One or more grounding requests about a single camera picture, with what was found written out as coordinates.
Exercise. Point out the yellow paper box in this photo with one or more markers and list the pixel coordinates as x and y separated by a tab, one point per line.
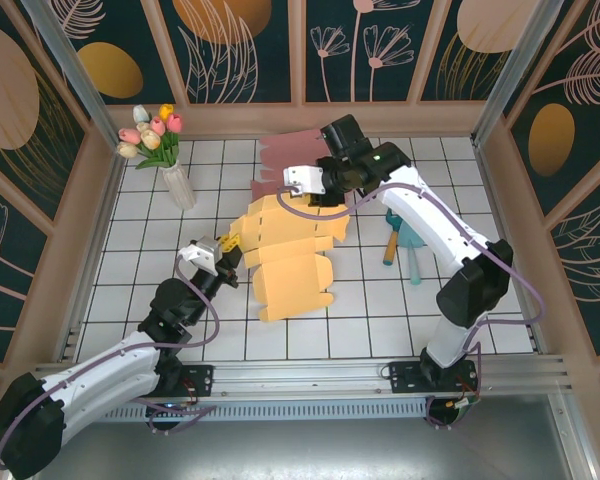
290	270

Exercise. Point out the pink paper box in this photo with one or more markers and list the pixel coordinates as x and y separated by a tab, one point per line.
290	150

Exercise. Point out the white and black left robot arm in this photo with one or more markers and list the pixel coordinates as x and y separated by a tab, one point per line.
105	375

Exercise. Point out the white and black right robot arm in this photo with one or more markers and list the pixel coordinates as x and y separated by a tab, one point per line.
430	220

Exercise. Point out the white ribbed vase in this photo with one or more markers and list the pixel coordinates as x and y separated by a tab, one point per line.
180	187

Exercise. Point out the light blue garden trowel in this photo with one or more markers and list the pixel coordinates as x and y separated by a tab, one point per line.
415	265

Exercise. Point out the artificial tulip bouquet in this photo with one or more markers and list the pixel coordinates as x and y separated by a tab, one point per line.
155	135

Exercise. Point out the grey metal sheet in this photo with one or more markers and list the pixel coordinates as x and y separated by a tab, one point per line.
305	450

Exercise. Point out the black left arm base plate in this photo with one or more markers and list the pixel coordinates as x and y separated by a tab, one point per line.
202	380

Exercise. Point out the aluminium table side rail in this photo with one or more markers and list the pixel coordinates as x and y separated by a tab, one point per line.
501	210
103	210

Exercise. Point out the aluminium mounting rail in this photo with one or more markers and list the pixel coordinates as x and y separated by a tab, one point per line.
305	377

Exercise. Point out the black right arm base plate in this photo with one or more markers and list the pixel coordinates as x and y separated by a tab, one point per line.
405	377

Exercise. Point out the aluminium frame post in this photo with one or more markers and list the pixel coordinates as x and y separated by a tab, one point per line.
522	55
62	55

